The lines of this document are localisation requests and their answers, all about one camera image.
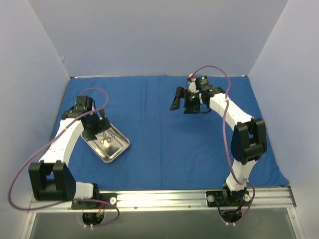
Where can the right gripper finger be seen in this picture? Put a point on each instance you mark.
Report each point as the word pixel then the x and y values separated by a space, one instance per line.
pixel 179 94
pixel 192 110

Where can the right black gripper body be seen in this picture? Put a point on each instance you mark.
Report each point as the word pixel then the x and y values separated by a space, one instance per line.
pixel 186 100

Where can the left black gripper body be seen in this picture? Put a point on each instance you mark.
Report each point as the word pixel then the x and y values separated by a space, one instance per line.
pixel 94 128

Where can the steel forceps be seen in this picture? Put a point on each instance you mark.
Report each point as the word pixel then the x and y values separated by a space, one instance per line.
pixel 109 135

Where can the steel surgical scissors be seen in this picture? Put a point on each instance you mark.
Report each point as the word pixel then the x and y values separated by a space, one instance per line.
pixel 102 139

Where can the stainless steel instrument tray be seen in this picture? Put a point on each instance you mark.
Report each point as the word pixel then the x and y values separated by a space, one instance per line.
pixel 108 152

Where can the blue surgical cloth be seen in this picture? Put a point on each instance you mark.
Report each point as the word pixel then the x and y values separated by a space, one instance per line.
pixel 169 150

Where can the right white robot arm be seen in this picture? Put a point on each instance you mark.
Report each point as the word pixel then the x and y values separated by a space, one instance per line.
pixel 249 141

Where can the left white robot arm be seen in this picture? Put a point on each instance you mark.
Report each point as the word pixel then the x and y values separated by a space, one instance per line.
pixel 51 179

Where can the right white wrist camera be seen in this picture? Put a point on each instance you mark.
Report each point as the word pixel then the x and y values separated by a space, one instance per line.
pixel 191 83

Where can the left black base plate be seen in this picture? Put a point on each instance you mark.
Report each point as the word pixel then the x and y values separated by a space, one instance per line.
pixel 106 200

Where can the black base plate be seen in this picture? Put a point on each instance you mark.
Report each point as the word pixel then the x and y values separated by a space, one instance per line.
pixel 106 200
pixel 224 199

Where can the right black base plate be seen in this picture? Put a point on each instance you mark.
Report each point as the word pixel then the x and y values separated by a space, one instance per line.
pixel 224 199

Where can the front aluminium rail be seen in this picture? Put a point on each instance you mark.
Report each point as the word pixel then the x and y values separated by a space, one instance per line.
pixel 175 200

